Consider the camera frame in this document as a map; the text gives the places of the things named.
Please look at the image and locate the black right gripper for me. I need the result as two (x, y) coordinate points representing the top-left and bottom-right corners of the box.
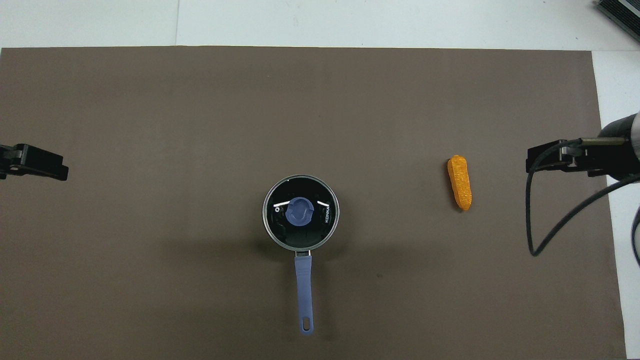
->
(525, 139), (640, 181)

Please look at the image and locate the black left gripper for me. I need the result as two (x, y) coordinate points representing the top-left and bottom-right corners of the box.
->
(0, 143), (70, 182)

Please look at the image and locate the orange toy corn cob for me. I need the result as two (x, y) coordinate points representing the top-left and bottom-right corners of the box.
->
(446, 154), (473, 212)

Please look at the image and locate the glass lid with blue knob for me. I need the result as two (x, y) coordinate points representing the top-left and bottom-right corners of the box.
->
(264, 176), (338, 250)

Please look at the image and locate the brown table mat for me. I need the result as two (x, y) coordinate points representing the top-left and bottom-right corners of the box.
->
(0, 46), (628, 360)

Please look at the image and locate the black ribbed device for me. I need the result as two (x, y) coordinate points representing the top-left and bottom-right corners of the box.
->
(594, 0), (640, 31)

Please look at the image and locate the dark blue saucepan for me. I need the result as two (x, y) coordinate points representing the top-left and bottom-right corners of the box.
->
(262, 174), (340, 335)

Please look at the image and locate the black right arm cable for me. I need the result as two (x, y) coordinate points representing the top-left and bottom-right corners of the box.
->
(524, 138), (640, 258)

